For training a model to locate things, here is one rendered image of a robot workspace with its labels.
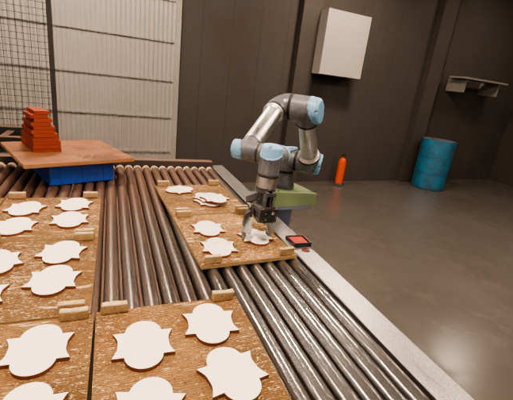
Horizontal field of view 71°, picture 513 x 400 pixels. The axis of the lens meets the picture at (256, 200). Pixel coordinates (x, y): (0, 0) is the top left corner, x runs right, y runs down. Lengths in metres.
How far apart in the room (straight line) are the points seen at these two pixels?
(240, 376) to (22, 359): 0.42
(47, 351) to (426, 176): 6.59
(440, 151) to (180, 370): 6.44
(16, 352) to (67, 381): 0.13
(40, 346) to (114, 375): 0.17
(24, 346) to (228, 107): 4.56
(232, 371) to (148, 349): 0.18
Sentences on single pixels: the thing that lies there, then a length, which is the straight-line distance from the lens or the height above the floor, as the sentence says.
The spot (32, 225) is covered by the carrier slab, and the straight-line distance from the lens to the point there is 1.45.
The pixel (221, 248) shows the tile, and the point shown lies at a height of 0.95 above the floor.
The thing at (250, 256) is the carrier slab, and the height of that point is 0.94.
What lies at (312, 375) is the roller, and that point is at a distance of 0.86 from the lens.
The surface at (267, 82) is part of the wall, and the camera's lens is 5.37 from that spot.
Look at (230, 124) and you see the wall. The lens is 5.21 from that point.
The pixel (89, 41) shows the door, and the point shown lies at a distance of 4.78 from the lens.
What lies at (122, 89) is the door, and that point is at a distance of 4.80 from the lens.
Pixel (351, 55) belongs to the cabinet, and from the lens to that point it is 5.75.
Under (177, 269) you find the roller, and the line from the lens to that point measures 1.16.
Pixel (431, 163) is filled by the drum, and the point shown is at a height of 0.47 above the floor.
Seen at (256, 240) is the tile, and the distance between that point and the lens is 1.33.
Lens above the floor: 1.50
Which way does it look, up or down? 18 degrees down
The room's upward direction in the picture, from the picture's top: 7 degrees clockwise
